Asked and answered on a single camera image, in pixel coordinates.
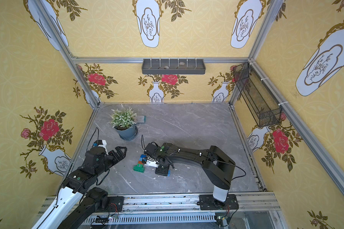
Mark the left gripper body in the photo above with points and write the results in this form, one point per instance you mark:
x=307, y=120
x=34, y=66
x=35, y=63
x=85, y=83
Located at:
x=111, y=156

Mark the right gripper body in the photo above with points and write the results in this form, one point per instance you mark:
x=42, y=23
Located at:
x=162, y=165

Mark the long green lego brick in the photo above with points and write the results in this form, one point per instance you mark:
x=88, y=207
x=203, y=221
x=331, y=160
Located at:
x=139, y=168

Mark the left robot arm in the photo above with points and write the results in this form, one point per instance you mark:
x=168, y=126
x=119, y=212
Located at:
x=76, y=200

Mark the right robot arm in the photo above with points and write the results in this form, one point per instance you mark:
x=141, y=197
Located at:
x=216, y=164

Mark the potted plant grey pot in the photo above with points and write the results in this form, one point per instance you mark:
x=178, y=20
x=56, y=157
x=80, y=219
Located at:
x=123, y=121

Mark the grey teal sponge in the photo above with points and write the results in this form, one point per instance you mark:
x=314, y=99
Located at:
x=140, y=119

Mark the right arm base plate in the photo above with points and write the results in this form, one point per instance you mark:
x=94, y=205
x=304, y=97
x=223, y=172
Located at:
x=208, y=202

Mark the grey wall tray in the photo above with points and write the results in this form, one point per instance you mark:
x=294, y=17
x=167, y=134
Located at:
x=189, y=66

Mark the aluminium rail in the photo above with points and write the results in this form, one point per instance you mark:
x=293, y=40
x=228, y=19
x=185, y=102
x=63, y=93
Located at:
x=254, y=208

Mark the black wire mesh basket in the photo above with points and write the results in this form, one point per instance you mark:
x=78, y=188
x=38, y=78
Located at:
x=262, y=104

